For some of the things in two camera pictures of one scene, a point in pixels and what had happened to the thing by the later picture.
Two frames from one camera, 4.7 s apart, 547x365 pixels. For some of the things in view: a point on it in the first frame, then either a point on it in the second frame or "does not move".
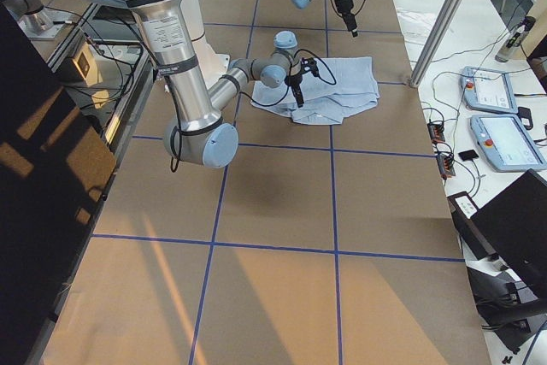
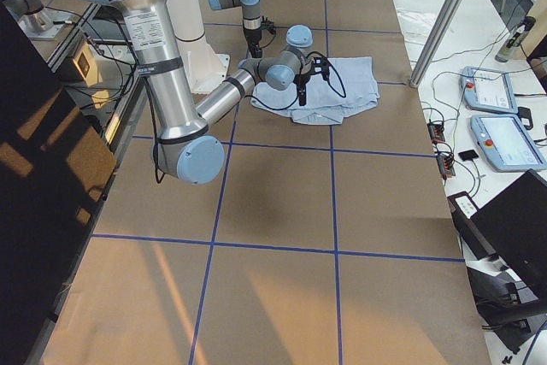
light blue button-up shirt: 343,85 does not move
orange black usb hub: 436,132 does not move
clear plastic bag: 414,25 does not move
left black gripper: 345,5 -> 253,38
